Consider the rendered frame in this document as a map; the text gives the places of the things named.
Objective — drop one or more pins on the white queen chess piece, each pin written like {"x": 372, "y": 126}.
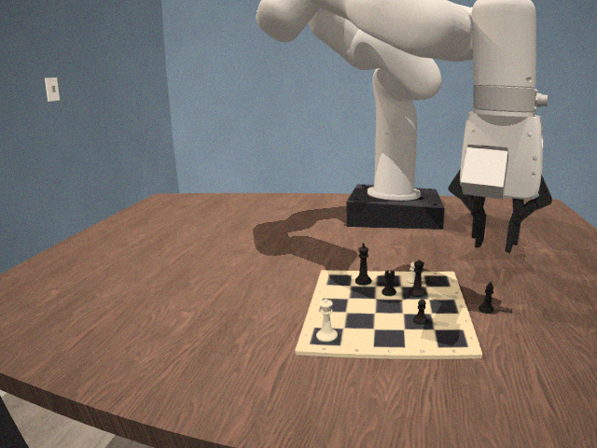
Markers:
{"x": 327, "y": 334}

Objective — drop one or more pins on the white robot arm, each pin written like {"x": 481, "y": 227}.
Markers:
{"x": 500, "y": 33}

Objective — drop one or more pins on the cream chessboard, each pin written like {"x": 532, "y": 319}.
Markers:
{"x": 371, "y": 325}

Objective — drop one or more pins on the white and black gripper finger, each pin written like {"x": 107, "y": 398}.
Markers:
{"x": 475, "y": 206}
{"x": 522, "y": 211}

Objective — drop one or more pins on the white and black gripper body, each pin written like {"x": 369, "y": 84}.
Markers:
{"x": 511, "y": 130}

